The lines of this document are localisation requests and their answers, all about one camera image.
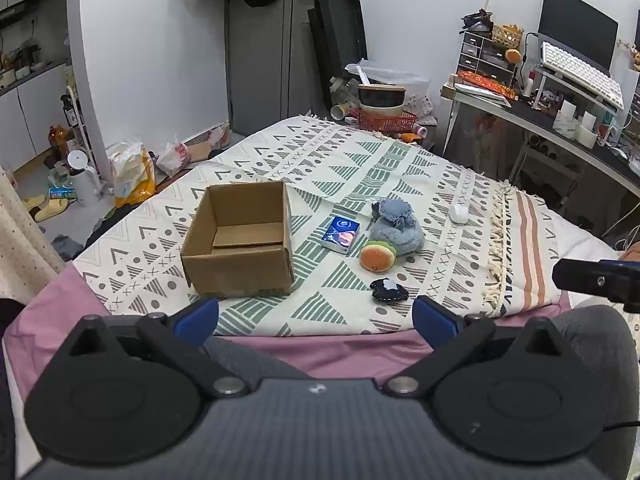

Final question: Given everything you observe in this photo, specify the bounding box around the dotted beige curtain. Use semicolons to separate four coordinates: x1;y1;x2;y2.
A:
0;164;68;306

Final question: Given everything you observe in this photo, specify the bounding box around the clear plastic bag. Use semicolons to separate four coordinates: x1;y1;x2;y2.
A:
344;59;432;97

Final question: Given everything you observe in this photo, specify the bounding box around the black monitor leaning on wall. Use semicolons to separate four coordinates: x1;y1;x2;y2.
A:
306;0;369;108

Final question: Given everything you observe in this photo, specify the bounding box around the yellow and white bag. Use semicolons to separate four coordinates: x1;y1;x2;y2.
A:
106;141;157;208

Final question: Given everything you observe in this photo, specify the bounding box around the blue-grey plush toy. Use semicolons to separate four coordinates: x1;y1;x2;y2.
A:
369;198;426;257

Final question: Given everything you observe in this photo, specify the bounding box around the white kitchen cabinet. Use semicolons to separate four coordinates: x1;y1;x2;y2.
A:
0;59;73;173

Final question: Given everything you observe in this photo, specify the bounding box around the black desk monitor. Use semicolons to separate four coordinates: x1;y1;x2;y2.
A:
537;0;619;72

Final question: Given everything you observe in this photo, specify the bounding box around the wicker basket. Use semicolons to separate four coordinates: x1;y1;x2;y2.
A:
492;23;525;49

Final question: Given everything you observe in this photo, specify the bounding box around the orange bottle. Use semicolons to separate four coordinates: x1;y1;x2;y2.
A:
48;125;72;159

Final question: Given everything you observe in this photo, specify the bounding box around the person's grey trouser leg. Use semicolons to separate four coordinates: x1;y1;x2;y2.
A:
202;304;640;463

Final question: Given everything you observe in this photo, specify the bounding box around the white bed sheet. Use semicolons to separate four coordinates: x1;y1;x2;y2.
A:
542;202;626;306

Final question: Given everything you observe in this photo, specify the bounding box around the dark drawer organizer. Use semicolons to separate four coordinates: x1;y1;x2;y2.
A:
456;30;522;87

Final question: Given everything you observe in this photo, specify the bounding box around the blue tissue packet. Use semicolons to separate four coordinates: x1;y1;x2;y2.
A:
322;215;362;257

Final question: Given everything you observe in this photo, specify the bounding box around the white monitor stand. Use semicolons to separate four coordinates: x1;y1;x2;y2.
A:
530;64;622;112

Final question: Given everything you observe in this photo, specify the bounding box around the white kettle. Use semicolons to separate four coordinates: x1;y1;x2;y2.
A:
66;150;102;207

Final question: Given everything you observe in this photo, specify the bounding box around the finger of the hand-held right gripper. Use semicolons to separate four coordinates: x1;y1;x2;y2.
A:
552;258;640;313

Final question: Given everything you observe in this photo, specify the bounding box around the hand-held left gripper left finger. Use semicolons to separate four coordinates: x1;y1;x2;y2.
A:
65;297;251;397

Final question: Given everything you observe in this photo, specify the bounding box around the black and beige bowl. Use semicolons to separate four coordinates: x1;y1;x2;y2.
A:
357;83;407;117

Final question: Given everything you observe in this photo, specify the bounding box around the black-topped white desk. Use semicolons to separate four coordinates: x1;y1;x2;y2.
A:
441;80;640;241

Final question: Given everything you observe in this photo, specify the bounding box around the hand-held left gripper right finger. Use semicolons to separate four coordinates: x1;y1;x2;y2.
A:
384;295;568;396

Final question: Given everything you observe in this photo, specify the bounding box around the burger plush toy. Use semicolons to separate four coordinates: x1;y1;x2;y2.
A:
358;240;399;274

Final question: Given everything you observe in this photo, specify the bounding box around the small black plush toy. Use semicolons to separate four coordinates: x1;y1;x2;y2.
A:
370;277;412;304

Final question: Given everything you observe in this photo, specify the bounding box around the white keyboard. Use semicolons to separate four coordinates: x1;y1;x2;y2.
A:
541;41;626;111

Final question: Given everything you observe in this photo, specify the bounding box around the geometric patterned blanket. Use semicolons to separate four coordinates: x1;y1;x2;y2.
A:
72;114;568;337

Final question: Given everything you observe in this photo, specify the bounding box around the white and red plastic bag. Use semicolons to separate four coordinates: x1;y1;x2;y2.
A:
156;139;192;177

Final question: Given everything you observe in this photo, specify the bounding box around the brown cardboard box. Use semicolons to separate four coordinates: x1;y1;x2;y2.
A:
180;180;296;298

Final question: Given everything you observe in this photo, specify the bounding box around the red patterned box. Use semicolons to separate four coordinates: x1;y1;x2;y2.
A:
456;69;520;102

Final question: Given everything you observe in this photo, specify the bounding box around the red plastic basket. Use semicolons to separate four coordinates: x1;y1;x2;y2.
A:
350;107;419;137

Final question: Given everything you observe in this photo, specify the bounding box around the pink bed sheet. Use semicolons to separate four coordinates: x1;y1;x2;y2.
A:
2;262;573;406

